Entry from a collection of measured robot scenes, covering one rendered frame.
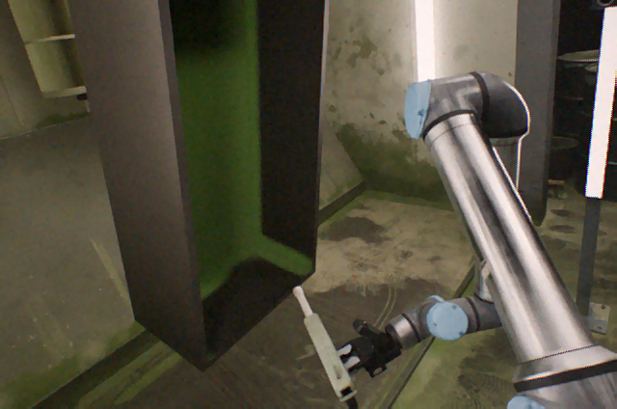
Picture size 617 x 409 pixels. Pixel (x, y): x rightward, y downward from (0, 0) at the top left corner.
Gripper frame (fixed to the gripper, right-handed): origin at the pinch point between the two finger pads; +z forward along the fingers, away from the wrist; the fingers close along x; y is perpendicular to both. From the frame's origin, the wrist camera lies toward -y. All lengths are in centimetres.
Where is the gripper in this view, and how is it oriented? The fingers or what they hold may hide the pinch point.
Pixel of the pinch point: (331, 368)
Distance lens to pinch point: 126.5
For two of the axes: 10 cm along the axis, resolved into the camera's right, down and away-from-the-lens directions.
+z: -8.8, 4.4, -1.6
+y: 3.6, 8.6, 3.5
